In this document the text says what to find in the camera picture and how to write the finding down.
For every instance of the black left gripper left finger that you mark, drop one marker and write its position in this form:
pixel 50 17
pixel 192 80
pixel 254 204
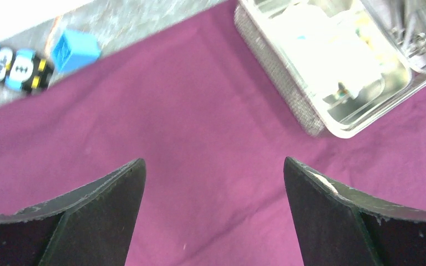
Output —
pixel 92 225

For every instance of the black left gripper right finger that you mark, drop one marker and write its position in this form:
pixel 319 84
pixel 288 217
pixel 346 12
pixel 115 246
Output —
pixel 340 225

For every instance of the purple cloth wrap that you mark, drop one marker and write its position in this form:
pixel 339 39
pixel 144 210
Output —
pixel 194 103

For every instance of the steel surgical scissors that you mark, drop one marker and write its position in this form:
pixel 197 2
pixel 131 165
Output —
pixel 408 26

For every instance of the steel left inner pan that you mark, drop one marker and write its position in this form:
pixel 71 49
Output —
pixel 341 116

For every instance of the steel pan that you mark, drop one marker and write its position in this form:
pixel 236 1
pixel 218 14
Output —
pixel 341 116
pixel 380 13

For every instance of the black blue toy car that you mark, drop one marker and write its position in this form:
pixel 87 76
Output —
pixel 24 70

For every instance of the white gauze wad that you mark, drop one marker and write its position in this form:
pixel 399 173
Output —
pixel 327 52

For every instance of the blue toy block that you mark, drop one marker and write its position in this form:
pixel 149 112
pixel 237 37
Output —
pixel 74 50

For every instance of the steel right inner pan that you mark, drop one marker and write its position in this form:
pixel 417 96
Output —
pixel 380 13

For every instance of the metal mesh instrument tray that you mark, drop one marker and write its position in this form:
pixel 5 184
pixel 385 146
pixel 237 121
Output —
pixel 339 65

